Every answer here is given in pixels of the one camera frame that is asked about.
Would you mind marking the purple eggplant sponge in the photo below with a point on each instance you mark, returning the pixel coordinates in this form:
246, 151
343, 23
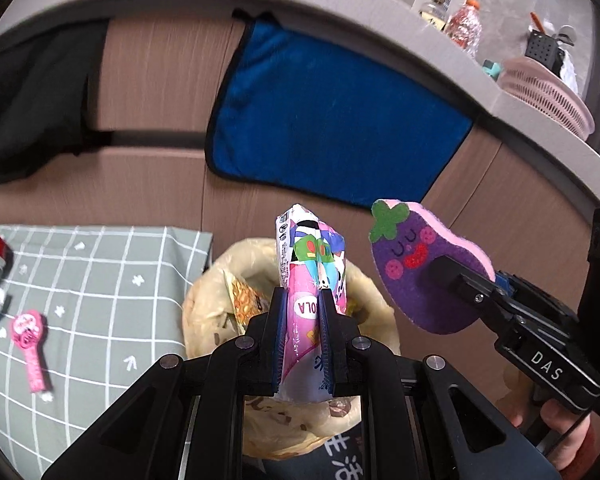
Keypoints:
410, 280

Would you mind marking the yellow label bottle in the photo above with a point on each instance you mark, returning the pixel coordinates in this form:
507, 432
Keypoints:
432, 12

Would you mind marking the black bag with white print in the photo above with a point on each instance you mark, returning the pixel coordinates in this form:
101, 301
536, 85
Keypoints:
330, 465

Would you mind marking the teal small item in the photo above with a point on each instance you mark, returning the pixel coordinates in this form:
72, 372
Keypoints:
491, 67

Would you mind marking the green checked tablecloth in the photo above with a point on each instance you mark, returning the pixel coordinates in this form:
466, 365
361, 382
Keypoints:
105, 285

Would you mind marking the clear bottle with orange cap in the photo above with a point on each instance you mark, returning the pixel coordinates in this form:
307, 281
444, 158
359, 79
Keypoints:
462, 27

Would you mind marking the blue hanging towel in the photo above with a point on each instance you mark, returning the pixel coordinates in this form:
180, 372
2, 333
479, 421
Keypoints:
330, 125

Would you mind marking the black hanging cloth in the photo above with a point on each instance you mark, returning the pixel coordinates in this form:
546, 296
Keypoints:
30, 110

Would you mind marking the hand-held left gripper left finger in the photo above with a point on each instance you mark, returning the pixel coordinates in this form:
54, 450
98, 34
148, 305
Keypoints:
280, 340

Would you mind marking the pink plastic basket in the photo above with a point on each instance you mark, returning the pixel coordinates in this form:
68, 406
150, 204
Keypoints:
545, 95

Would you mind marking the pink white snack packet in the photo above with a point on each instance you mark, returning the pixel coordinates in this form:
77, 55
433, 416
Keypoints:
310, 270

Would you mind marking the person's right hand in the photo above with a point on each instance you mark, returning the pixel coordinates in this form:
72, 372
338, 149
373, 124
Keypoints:
567, 437

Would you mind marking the white cloth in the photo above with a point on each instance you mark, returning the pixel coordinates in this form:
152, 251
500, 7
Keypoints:
569, 65

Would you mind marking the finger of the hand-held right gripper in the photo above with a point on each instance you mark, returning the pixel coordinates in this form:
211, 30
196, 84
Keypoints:
460, 282
505, 285

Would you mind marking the beige plastic bag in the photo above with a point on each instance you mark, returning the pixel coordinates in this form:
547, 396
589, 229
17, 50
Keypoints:
205, 305

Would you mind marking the black perforated utensil holder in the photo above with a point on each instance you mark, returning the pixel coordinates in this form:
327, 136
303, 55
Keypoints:
542, 50

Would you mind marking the pink lollipop wrapper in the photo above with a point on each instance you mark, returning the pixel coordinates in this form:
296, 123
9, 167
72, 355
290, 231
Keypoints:
27, 332

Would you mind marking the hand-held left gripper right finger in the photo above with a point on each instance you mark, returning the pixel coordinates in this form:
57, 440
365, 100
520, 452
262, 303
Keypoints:
327, 340

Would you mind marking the orange snack packet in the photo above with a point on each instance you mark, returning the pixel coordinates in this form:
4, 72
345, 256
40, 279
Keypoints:
245, 302

